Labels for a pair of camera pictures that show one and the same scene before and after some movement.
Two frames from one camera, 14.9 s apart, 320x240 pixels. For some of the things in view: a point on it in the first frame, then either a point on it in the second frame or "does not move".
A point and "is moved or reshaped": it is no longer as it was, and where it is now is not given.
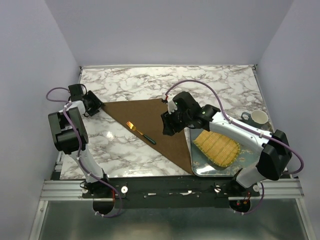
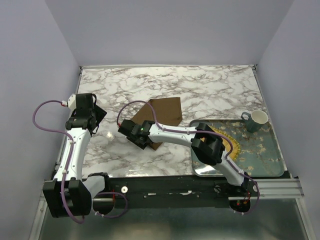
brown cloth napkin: (145, 117) is moved or reshaped
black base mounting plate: (167, 192) does not move
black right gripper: (166, 119) to (133, 141)
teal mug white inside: (256, 119) does not move
